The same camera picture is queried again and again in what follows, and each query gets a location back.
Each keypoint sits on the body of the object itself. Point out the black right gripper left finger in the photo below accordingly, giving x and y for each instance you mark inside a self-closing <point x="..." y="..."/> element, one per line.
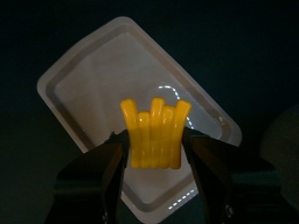
<point x="98" y="172"/>

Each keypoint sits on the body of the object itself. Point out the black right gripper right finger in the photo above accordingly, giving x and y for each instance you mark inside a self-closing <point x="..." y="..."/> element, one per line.
<point x="218" y="172"/>

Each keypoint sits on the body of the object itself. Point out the yellow toy fries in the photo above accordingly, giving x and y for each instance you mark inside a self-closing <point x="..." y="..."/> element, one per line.
<point x="156" y="137"/>

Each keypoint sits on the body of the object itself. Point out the pink rectangular plate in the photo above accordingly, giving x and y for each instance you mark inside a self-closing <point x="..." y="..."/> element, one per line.
<point x="117" y="78"/>

